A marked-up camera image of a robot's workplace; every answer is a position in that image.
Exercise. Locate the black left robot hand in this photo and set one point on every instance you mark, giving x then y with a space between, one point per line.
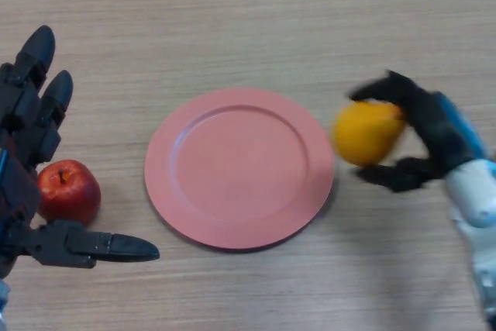
19 121

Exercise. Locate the yellow pear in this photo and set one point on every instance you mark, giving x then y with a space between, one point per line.
364 133

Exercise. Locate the pink round plate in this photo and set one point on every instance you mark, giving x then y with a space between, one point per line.
238 170

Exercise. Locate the red apple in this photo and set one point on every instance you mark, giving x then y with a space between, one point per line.
69 191

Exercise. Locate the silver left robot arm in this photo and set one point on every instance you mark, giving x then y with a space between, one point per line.
3 304

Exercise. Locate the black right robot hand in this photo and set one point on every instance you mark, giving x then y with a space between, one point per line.
441 133

